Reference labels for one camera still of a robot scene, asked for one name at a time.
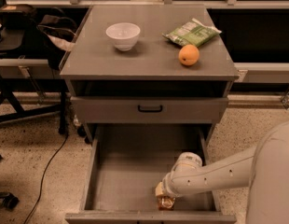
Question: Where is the open grey middle drawer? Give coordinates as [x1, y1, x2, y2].
[65, 124, 236, 224]

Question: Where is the black drawer handle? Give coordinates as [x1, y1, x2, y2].
[137, 105, 163, 113]

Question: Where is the grey drawer cabinet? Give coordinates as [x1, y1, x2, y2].
[61, 4, 238, 139]

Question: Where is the grey side table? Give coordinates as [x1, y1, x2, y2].
[0, 59, 60, 79]

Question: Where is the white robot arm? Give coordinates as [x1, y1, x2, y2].
[155, 121, 289, 224]

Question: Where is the crushed orange soda can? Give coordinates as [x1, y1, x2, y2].
[157, 196, 175, 210]

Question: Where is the orange fruit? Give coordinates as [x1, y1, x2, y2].
[178, 45, 200, 66]

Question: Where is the white ceramic bowl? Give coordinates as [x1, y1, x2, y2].
[105, 22, 141, 51]

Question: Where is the closed grey top drawer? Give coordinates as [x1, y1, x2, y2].
[71, 97, 228, 124]

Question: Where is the green chip bag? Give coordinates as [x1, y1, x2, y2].
[163, 19, 221, 48]

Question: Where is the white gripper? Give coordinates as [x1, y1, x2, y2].
[155, 172, 182, 198]

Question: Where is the black office chair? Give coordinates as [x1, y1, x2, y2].
[0, 4, 66, 134]

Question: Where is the black chair caster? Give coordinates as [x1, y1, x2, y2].
[0, 192, 20, 210]

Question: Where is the black floor cable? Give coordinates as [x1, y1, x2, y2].
[22, 133, 70, 224]

